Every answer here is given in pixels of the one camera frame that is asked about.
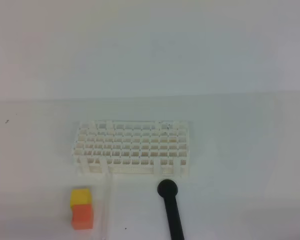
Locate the orange cube block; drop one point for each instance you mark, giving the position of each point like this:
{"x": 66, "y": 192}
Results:
{"x": 82, "y": 216}

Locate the black round-headed handle tool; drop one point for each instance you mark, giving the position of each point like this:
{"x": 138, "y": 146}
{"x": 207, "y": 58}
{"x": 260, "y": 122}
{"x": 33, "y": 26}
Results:
{"x": 168, "y": 190}

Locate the yellow cube block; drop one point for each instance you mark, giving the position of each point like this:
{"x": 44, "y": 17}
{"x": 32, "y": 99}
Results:
{"x": 80, "y": 196}

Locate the white test tube rack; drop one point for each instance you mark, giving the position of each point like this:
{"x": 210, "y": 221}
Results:
{"x": 159, "y": 148}

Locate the clear glass test tube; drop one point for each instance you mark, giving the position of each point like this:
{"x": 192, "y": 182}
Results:
{"x": 107, "y": 190}

